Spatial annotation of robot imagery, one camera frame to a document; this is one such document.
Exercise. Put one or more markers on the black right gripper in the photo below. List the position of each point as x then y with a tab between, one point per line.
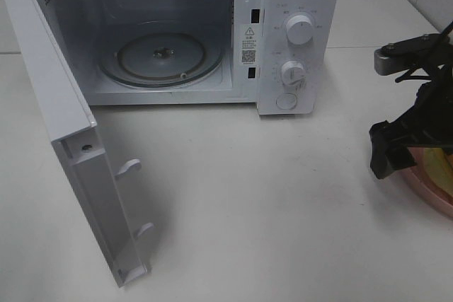
428	123

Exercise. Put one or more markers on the pink round plate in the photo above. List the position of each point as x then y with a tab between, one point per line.
424	187

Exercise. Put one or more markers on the round white door button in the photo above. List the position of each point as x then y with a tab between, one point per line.
286	101

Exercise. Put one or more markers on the white microwave door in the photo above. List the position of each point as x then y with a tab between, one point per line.
74	136

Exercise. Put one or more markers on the toast sandwich with filling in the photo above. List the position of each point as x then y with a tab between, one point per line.
438	167

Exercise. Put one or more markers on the lower white timer knob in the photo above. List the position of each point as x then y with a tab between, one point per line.
292	73

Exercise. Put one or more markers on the upper white power knob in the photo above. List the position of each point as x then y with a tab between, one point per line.
299	29

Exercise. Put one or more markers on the white microwave oven body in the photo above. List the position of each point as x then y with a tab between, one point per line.
90	26

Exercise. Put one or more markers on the white warning label sticker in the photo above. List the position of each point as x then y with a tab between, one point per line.
249	42

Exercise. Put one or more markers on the glass microwave turntable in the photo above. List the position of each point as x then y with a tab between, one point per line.
161	60

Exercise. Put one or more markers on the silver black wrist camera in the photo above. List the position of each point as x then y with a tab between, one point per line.
418	51

